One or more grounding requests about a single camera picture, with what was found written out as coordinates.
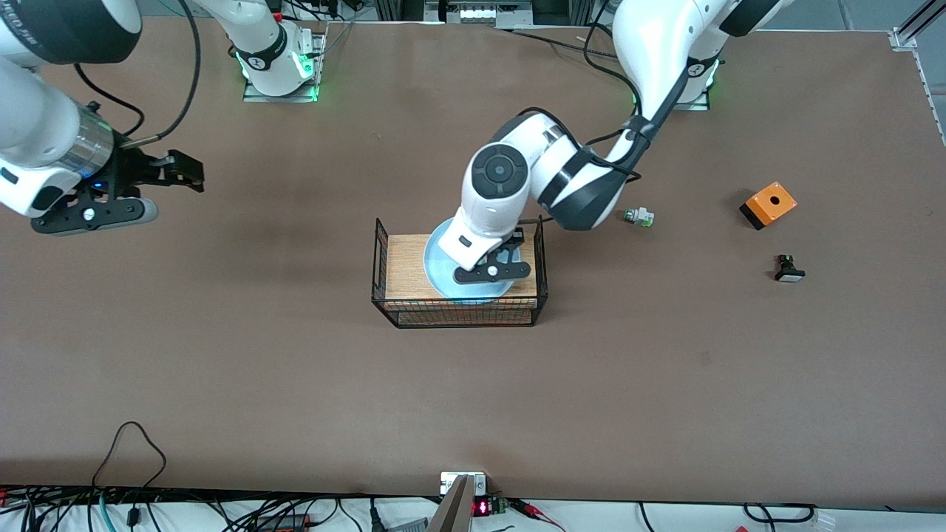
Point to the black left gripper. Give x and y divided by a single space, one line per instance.
515 241

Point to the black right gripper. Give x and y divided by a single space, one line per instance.
131 175

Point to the light blue plate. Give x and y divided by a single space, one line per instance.
440 270

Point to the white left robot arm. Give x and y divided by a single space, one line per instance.
495 177

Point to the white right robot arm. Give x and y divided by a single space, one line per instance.
37 125

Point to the silver mounting plate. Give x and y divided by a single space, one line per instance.
446 482

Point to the orange button box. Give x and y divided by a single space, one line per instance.
770 201

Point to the wooden shelf board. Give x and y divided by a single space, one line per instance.
405 270

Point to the control box with lights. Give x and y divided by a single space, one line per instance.
480 13

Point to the red digit display module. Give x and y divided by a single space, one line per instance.
482 507

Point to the red test probe lead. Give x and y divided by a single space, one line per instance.
536 511

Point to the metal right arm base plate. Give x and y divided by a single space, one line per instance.
255 94

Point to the green push button switch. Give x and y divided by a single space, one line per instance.
640 216

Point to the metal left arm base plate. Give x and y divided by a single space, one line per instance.
696 106

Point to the grey camera mount bar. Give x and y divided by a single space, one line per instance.
452 510

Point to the black switch with white cap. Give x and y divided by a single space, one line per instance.
788 272

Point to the aluminium frame profile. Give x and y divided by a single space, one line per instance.
913 26

